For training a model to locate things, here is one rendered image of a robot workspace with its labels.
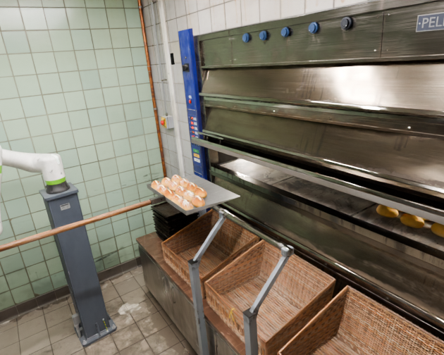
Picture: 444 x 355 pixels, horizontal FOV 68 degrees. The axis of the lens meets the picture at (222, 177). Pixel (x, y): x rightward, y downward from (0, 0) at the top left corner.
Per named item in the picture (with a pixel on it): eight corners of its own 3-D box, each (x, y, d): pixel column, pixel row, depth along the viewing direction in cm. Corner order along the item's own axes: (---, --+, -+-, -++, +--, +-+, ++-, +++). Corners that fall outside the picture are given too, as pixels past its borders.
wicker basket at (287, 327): (267, 271, 221) (266, 235, 212) (336, 321, 176) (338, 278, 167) (205, 303, 197) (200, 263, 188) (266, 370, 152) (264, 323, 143)
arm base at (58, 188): (40, 186, 232) (38, 178, 230) (63, 180, 240) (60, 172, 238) (48, 196, 212) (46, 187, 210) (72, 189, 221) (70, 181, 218)
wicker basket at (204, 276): (216, 237, 268) (213, 206, 259) (263, 268, 224) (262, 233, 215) (162, 260, 243) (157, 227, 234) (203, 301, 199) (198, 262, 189)
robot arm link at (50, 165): (53, 177, 229) (46, 151, 222) (70, 178, 223) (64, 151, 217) (37, 184, 217) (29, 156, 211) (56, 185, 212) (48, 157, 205)
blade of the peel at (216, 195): (186, 215, 176) (186, 210, 175) (146, 187, 219) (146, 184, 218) (240, 196, 194) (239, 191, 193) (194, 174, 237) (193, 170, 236)
